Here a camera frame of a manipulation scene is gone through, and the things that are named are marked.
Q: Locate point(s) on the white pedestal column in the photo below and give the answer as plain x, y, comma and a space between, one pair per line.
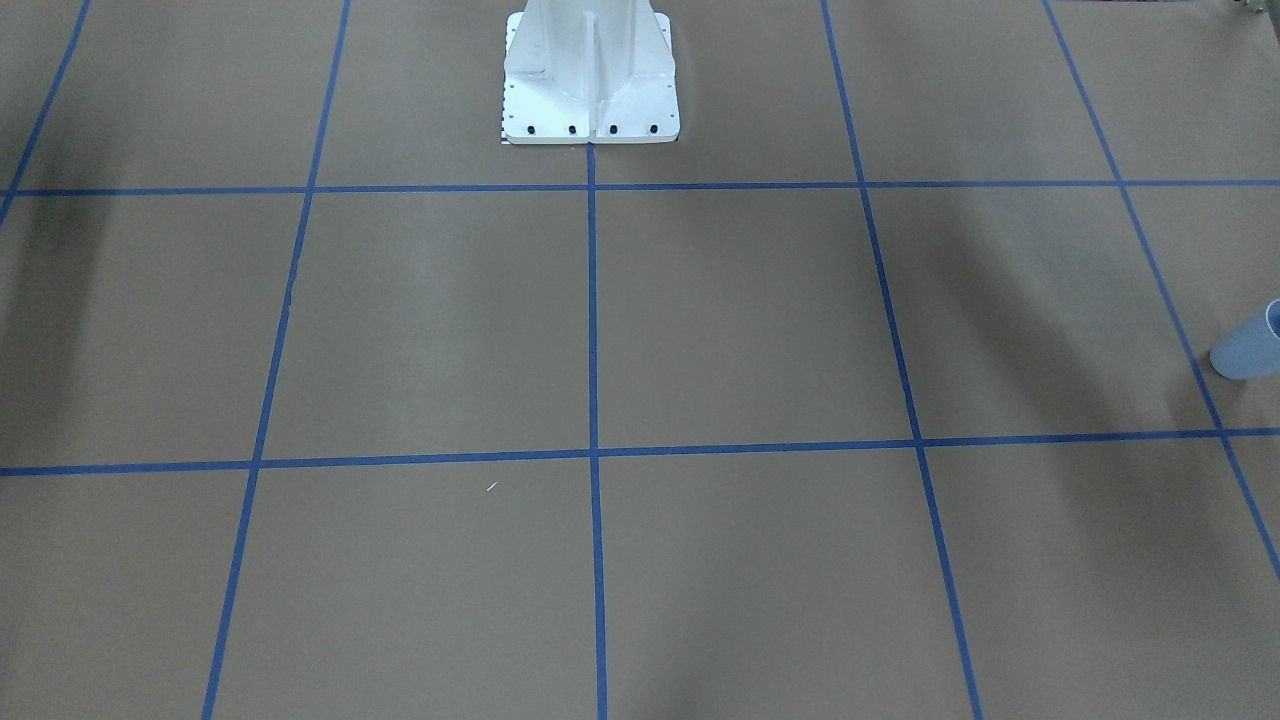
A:
578, 72

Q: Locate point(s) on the blue cup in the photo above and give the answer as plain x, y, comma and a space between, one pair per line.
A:
1251, 351

